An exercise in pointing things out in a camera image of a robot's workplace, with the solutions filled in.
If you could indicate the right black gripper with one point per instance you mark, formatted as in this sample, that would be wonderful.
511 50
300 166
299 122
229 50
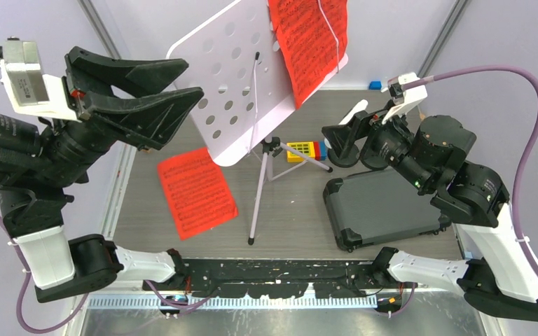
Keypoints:
362 124

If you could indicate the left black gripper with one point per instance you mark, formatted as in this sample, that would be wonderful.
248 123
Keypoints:
143 117

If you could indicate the red sheet music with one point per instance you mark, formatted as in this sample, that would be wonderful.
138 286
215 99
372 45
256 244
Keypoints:
312 36
196 192

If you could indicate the white music stand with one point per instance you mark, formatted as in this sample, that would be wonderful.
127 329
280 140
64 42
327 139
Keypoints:
232 56

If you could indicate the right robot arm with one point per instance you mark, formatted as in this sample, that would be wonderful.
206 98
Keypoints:
502 283

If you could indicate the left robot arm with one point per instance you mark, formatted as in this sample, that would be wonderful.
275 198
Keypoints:
31 201

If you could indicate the left black mic stand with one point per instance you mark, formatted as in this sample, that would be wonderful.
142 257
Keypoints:
343 161

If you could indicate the yellow red blue toy block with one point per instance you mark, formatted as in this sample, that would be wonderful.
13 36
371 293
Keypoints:
316 150

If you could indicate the white toy microphone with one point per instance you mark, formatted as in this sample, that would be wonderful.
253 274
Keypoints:
359 106

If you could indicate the small blue block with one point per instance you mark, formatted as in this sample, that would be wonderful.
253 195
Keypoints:
375 85

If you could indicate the black carrying case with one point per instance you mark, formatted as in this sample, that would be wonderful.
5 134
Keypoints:
378 207

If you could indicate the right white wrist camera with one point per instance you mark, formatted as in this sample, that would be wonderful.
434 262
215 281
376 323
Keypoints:
403 99

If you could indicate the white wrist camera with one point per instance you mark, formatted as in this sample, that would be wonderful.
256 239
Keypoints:
403 99
29 89

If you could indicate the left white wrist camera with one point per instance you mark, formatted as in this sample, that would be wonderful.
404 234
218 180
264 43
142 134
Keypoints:
29 89

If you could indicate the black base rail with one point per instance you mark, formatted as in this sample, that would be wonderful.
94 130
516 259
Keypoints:
306 284

